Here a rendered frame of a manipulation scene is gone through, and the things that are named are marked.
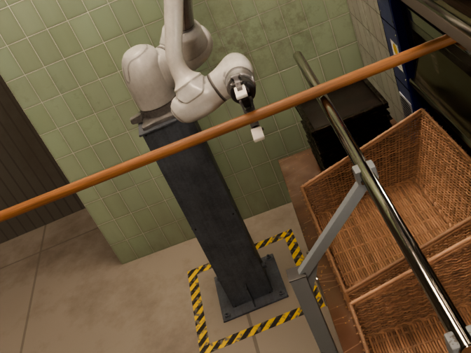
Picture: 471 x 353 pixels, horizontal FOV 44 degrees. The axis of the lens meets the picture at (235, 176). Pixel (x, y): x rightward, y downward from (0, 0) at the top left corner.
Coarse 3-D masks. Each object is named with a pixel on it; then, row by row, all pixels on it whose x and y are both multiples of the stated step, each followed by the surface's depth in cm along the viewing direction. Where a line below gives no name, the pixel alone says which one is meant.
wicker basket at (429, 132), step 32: (416, 128) 196; (416, 160) 202; (448, 160) 176; (320, 192) 204; (416, 192) 200; (448, 192) 181; (320, 224) 183; (352, 224) 199; (384, 224) 193; (416, 224) 188; (448, 224) 183; (352, 256) 186; (384, 256) 182; (352, 288) 156
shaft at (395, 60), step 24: (432, 48) 149; (360, 72) 150; (312, 96) 152; (240, 120) 154; (168, 144) 157; (192, 144) 156; (120, 168) 157; (48, 192) 160; (72, 192) 159; (0, 216) 161
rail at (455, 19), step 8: (424, 0) 115; (432, 0) 112; (440, 0) 111; (432, 8) 112; (440, 8) 108; (448, 8) 106; (448, 16) 105; (456, 16) 103; (464, 16) 102; (456, 24) 102; (464, 24) 100; (464, 32) 100
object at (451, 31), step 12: (408, 0) 124; (444, 0) 117; (456, 0) 115; (468, 0) 114; (420, 12) 118; (432, 12) 112; (468, 12) 109; (444, 24) 108; (456, 36) 103; (468, 36) 99; (468, 48) 100
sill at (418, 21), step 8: (408, 8) 178; (416, 16) 173; (416, 24) 175; (424, 24) 168; (432, 24) 163; (432, 32) 164; (440, 32) 158; (448, 48) 156; (456, 48) 150; (464, 48) 146; (456, 56) 152; (464, 56) 146
